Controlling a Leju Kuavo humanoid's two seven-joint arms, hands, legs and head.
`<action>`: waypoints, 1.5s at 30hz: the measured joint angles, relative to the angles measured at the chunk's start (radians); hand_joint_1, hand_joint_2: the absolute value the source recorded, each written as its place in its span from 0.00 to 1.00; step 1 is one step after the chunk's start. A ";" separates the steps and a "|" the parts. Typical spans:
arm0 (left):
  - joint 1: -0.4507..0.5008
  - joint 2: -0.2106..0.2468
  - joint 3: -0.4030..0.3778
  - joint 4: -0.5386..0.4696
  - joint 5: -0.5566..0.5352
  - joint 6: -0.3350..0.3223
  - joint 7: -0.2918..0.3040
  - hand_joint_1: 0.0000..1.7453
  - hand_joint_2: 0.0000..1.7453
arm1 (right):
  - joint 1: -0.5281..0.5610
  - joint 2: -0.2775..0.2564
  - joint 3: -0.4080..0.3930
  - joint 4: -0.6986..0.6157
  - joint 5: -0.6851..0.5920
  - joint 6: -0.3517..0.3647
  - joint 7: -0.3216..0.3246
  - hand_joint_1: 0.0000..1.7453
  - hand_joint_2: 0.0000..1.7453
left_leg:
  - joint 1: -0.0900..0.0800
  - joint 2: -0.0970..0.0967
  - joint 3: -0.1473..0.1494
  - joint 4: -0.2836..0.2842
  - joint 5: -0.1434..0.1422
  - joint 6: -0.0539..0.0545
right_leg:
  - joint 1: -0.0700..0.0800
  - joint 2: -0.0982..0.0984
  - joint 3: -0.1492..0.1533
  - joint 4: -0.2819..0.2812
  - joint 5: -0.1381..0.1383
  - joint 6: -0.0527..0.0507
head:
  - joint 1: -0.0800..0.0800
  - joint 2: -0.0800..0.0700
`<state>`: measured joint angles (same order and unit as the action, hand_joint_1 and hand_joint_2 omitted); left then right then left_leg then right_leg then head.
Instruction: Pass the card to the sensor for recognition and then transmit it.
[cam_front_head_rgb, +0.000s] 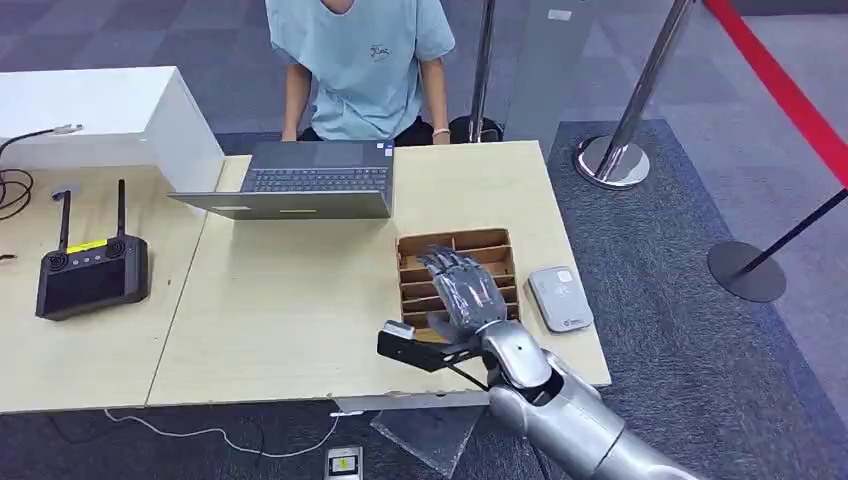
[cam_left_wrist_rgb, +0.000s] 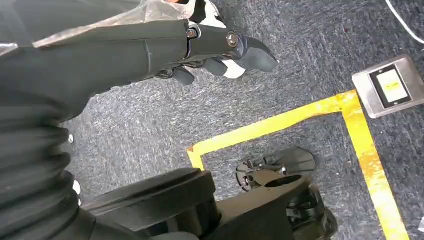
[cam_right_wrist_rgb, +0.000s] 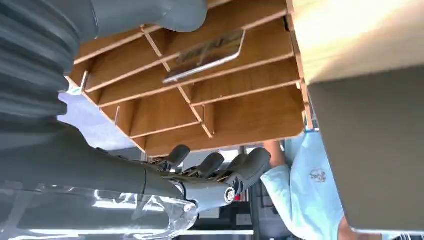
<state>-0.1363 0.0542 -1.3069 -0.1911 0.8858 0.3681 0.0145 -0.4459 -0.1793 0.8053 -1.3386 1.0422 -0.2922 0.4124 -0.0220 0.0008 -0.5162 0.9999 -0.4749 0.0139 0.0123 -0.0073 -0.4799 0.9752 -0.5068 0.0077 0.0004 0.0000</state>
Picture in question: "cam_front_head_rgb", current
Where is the black stanchion with round base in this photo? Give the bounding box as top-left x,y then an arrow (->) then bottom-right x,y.
706,188 -> 848,305

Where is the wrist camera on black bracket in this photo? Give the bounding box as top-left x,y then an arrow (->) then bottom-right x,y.
376,320 -> 482,374

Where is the black remote controller with antennas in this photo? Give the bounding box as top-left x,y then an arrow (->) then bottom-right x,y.
34,178 -> 151,323

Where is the person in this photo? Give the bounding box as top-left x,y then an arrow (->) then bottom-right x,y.
264,0 -> 457,147

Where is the black cable with silver plug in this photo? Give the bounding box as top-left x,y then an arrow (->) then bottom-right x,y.
0,123 -> 85,223

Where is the white cabinet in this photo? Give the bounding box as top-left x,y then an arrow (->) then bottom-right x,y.
0,65 -> 227,193

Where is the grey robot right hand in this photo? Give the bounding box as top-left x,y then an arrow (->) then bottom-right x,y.
416,245 -> 509,345

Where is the white floor cable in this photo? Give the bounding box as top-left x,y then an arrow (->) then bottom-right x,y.
103,408 -> 364,460

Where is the pale grey card reader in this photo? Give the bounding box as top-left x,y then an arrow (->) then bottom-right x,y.
525,265 -> 596,334

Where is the grey floor plate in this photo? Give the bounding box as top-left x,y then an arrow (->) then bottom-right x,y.
369,405 -> 488,480

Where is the grey laptop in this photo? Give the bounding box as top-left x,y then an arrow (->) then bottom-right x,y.
166,139 -> 396,221

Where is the wooden card box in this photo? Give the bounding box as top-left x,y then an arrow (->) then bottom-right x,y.
396,228 -> 521,346

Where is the chrome stanchion with round base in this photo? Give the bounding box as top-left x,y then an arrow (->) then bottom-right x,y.
573,0 -> 697,191

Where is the floor socket box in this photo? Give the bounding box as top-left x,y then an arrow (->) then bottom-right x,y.
324,446 -> 364,480

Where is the red barrier belt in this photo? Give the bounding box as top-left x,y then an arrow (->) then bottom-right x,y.
702,0 -> 848,190

